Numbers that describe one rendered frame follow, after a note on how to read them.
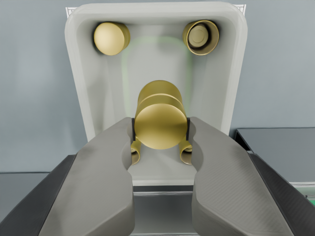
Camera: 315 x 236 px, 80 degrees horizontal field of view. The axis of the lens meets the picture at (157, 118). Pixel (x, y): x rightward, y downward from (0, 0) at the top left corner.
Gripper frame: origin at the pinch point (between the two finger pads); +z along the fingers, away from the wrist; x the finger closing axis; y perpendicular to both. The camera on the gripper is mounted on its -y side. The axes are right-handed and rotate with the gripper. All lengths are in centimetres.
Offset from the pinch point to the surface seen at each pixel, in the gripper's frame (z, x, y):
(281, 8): 17.5, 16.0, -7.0
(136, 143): 12.8, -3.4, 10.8
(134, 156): 12.8, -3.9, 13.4
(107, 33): 11.1, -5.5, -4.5
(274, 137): 14.2, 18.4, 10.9
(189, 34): 13.5, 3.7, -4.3
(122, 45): 11.1, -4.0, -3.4
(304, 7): 17.5, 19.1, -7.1
